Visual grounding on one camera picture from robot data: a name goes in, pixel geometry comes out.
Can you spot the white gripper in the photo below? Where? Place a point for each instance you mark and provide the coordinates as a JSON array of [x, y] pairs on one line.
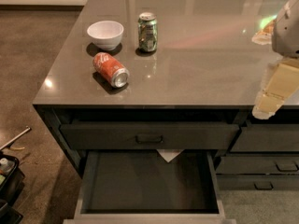
[[287, 34]]

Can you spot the red coke can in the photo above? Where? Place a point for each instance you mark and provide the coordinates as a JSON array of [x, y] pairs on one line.
[[114, 72]]

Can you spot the right top drawer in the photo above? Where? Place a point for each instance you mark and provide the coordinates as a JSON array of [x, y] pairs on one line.
[[267, 137]]

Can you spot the right middle drawer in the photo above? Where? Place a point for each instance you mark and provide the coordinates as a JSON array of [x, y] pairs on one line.
[[258, 165]]

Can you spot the green soda can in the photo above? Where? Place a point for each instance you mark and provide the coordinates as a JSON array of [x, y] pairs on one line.
[[147, 32]]

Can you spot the right bottom drawer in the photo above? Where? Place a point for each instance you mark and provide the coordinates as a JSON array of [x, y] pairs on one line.
[[258, 182]]

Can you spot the white paper in drawer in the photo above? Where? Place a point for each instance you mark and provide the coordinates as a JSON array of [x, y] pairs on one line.
[[169, 154]]

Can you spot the closed top drawer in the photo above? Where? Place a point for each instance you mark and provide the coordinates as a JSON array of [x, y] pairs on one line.
[[149, 135]]

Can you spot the open middle drawer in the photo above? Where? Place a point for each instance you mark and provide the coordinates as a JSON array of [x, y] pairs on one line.
[[140, 187]]

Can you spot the dark cabinet with drawers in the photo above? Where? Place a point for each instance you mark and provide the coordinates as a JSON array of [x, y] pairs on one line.
[[205, 69]]

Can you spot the white bowl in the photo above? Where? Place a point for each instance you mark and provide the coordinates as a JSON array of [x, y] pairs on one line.
[[106, 35]]

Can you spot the metal rod on floor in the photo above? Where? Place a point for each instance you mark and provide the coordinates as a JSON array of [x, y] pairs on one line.
[[9, 144]]

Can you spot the black bin with bottles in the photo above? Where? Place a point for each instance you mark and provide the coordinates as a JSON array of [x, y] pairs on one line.
[[11, 178]]

